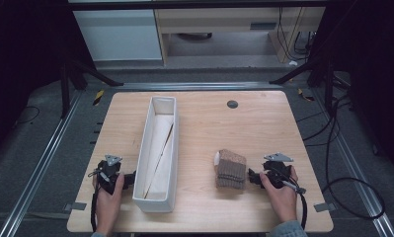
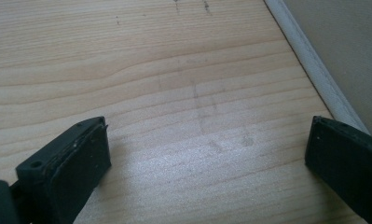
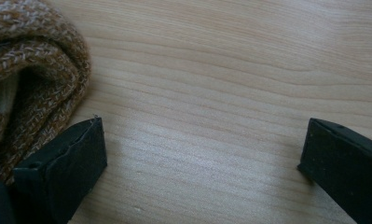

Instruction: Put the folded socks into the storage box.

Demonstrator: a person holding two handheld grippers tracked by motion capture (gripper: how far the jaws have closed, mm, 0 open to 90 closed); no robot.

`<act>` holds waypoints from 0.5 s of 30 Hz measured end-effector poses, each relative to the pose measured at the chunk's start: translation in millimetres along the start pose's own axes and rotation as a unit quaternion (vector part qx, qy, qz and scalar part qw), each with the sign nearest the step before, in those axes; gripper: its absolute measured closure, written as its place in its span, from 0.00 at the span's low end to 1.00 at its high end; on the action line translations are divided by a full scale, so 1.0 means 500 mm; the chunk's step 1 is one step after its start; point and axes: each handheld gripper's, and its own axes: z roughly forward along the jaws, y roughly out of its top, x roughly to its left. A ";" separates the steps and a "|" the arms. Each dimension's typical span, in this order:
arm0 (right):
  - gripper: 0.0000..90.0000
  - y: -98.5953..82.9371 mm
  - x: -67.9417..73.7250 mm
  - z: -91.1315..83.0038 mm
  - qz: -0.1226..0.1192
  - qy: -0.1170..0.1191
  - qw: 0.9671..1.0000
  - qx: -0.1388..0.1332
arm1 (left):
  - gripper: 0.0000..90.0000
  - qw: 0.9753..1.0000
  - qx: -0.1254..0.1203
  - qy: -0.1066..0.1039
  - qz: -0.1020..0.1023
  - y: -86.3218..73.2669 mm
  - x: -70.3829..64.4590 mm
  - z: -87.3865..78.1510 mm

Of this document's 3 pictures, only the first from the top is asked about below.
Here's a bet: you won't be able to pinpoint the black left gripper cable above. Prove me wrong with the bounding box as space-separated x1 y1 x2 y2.
90 184 101 233

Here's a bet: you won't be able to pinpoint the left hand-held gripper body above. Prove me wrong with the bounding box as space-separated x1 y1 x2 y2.
88 154 123 196

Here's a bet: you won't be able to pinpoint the black stand legs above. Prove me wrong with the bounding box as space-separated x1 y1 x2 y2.
59 57 125 119
269 53 337 117

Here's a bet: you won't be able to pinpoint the yellow black tape strip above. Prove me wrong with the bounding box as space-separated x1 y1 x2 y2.
297 88 316 103
92 89 106 107

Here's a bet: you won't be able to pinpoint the grey tape piece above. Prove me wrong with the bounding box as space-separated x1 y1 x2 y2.
63 201 88 212
313 202 337 213

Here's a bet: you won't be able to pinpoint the person's right hand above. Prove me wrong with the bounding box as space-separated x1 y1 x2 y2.
259 165 299 224

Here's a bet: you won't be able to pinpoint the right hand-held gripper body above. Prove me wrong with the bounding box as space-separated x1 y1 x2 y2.
262 151 307 195

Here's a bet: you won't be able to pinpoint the white cabinet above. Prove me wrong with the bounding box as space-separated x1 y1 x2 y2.
72 8 163 62

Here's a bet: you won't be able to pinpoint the bundle of black hanging cables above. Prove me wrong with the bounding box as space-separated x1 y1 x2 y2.
276 6 319 63

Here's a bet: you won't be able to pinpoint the thin black floor cable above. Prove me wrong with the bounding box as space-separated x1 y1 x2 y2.
12 105 41 127

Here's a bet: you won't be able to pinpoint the person's left hand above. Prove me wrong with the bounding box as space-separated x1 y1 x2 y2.
92 172 125 235

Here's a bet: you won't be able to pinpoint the metal floor rail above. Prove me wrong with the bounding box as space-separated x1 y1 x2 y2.
311 88 394 237
0 90 84 237

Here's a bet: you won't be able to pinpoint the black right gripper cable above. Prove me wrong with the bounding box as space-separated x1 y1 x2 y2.
281 179 309 230

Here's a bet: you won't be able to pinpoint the long black floor cable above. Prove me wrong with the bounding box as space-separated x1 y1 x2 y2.
296 73 387 221

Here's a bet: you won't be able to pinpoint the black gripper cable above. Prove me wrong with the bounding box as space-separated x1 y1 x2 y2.
90 184 101 233
281 179 309 230

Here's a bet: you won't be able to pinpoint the long white box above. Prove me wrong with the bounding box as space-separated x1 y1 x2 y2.
131 95 181 213

